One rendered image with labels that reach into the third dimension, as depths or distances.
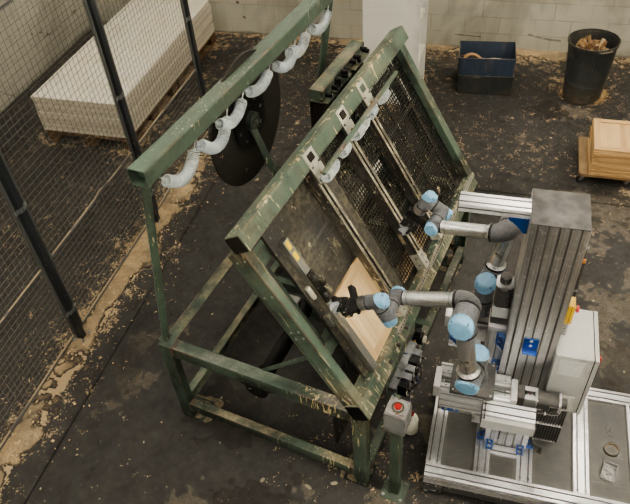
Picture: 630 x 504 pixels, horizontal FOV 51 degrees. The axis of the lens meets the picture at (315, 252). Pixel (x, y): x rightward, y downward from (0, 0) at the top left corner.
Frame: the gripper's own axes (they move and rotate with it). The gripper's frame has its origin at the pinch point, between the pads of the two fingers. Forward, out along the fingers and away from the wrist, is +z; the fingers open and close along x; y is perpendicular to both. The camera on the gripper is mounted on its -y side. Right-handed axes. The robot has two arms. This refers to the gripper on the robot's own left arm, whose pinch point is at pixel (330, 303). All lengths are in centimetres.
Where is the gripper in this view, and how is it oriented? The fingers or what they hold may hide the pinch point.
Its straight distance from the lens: 339.2
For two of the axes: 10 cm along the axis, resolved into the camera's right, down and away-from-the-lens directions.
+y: -2.2, 8.7, -4.5
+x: 6.3, 4.8, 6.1
